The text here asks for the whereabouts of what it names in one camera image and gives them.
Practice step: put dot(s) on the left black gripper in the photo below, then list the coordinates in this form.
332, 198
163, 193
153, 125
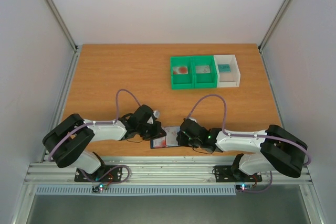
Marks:
158, 129

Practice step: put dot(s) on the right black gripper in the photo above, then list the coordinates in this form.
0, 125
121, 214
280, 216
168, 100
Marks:
182, 135

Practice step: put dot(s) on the white card with blossoms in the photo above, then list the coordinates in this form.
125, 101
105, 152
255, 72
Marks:
171, 132

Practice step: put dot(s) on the dark blue card holder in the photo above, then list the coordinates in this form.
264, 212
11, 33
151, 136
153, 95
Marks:
151, 146

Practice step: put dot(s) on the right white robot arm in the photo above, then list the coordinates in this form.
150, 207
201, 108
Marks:
261, 151

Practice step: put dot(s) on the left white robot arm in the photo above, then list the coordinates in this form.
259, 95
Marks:
68, 141

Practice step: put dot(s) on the red patterned card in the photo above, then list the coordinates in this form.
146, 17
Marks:
180, 70

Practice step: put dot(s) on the grey card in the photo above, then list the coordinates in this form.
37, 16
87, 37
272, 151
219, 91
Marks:
200, 69

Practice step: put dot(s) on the teal card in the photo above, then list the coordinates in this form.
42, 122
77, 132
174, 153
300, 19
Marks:
224, 68

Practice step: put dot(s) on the left green bin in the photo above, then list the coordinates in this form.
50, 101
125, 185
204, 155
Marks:
182, 75

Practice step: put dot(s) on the green bin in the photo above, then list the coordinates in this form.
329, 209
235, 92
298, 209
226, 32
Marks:
182, 75
205, 80

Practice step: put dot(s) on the middle green bin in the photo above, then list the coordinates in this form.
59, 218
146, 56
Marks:
205, 80

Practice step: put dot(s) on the right circuit board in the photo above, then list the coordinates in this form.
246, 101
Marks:
244, 187

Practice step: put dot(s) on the circuit board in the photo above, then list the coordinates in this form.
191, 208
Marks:
244, 187
99, 188

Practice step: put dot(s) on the white bin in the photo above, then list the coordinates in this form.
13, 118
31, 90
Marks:
228, 74

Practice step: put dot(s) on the left circuit board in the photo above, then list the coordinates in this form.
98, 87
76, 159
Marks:
99, 188

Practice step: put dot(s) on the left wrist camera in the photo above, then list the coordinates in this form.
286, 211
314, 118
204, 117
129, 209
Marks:
154, 117

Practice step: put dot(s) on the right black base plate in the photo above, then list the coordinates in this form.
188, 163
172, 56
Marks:
225, 174

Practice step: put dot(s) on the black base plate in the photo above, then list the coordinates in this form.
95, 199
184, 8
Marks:
225, 174
110, 173

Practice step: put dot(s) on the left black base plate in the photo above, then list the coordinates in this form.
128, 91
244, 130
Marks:
110, 173

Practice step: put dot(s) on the aluminium front rail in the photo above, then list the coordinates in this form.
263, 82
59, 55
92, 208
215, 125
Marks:
152, 170

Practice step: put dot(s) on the grey slotted cable duct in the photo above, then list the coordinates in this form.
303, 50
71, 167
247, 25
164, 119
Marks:
139, 190

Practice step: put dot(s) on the left aluminium frame post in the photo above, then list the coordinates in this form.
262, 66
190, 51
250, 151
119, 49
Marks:
53, 8

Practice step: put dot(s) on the aluminium frame post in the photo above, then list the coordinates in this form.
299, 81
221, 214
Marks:
53, 8
273, 25

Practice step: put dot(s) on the right aluminium frame post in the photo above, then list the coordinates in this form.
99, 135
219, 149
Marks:
273, 25

